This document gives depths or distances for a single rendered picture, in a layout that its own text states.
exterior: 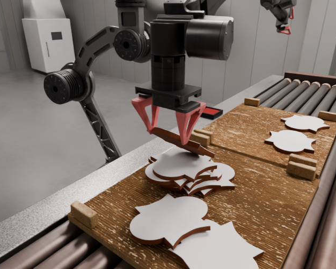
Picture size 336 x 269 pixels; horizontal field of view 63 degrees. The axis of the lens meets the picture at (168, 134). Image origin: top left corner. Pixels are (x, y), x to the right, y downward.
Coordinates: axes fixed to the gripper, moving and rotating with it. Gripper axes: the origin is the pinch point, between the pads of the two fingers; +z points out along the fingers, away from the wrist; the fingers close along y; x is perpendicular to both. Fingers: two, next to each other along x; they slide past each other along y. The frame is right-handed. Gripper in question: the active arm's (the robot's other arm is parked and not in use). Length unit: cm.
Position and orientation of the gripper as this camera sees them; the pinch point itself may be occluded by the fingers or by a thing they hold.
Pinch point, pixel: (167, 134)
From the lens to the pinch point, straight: 51.2
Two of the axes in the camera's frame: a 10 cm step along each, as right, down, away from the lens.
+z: 0.0, 9.0, 4.3
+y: 8.1, 2.5, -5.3
